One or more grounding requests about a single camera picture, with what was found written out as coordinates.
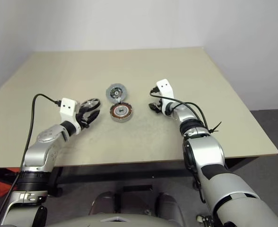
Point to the grey robot torso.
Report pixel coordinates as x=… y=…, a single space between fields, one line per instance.
x=115 y=222

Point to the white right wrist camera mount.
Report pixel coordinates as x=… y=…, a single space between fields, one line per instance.
x=164 y=86

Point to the dark rounded shape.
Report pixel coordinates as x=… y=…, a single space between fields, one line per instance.
x=103 y=203
x=168 y=205

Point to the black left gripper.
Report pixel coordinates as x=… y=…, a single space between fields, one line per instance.
x=83 y=119

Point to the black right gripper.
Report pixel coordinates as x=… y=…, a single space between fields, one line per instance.
x=158 y=107

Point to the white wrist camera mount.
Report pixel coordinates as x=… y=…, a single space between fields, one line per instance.
x=164 y=86
x=68 y=107

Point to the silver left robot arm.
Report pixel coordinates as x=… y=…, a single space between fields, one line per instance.
x=42 y=151

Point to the black table frame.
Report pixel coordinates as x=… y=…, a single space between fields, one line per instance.
x=129 y=171

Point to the silver spoked motor rotor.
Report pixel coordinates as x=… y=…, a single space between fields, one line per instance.
x=90 y=102

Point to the grey motor cover circuit board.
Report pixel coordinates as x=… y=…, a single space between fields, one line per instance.
x=116 y=93

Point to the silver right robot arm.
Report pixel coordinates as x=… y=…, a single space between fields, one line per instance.
x=207 y=151

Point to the black zip tie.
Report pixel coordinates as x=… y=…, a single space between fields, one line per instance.
x=214 y=127

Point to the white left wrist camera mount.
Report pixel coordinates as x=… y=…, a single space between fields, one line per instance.
x=68 y=107

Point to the motor stator base copper windings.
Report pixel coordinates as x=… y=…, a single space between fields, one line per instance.
x=121 y=112

